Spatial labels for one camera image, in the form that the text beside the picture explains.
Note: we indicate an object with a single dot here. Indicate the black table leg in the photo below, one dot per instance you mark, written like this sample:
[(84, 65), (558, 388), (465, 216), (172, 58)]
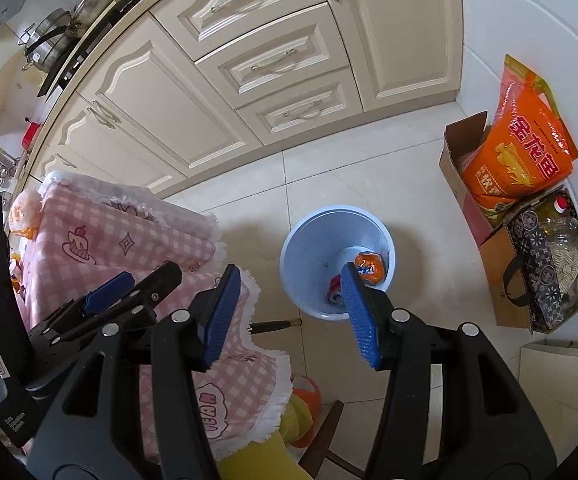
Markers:
[(274, 325)]

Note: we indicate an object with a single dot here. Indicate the black patterned carry bag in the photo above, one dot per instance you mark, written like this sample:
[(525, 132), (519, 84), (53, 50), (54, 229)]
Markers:
[(539, 260)]

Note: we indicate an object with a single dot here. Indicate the orange packet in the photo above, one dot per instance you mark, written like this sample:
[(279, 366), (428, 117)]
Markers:
[(28, 231)]

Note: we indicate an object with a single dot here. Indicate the red container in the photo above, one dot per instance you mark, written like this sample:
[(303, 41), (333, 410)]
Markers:
[(31, 135)]

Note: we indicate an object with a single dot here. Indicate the yellow cloth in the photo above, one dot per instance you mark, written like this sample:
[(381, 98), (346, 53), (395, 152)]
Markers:
[(269, 460)]

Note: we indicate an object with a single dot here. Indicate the plain brown cardboard box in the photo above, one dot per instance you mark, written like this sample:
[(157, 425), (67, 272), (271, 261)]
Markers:
[(499, 285)]

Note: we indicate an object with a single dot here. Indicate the orange plastic stool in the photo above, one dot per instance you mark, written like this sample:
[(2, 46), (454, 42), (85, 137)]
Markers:
[(305, 400)]

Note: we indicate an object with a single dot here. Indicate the blue plastic trash bin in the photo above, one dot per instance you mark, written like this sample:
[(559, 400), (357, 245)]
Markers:
[(329, 240)]

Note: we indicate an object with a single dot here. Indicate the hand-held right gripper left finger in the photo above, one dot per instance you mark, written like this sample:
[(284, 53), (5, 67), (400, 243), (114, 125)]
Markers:
[(219, 310)]

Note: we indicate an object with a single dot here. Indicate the pink checkered tablecloth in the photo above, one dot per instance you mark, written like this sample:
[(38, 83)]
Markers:
[(119, 230)]

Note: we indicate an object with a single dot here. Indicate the black gas stove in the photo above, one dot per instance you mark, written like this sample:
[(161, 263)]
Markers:
[(69, 65)]

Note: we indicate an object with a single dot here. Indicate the clear bottle with red cap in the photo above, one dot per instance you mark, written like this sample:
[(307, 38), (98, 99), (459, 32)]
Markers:
[(569, 250)]

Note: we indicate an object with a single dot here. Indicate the open cardboard box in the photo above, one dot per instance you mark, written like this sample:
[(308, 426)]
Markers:
[(456, 170)]

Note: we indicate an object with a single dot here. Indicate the translucent plastic bag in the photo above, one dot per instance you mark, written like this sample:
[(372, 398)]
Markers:
[(26, 207)]

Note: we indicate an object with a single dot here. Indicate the orange rice bag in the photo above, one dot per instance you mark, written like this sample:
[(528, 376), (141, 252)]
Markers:
[(524, 145)]

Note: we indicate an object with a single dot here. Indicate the red drink can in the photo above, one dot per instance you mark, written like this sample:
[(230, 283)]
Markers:
[(336, 292)]

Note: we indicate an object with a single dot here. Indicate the orange snack bag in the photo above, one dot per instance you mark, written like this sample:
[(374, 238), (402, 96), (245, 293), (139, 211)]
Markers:
[(373, 265)]

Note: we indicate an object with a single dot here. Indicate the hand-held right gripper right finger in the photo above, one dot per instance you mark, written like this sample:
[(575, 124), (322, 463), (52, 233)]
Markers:
[(361, 315)]

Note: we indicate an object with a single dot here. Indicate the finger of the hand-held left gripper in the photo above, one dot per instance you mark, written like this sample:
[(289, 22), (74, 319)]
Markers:
[(109, 291), (154, 285)]

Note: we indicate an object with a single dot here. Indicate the brown wooden chair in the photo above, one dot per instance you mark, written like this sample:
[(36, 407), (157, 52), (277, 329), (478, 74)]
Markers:
[(331, 440)]

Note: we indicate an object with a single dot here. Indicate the cream cabinet door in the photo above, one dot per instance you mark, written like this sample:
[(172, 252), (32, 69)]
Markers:
[(119, 160), (169, 85), (404, 35), (49, 160)]

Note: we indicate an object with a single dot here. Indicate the steel pot with lid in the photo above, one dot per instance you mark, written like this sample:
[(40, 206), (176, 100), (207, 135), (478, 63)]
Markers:
[(49, 50)]

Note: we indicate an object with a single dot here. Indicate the cream kitchen cabinet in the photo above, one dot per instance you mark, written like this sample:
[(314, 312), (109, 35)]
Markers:
[(169, 95)]

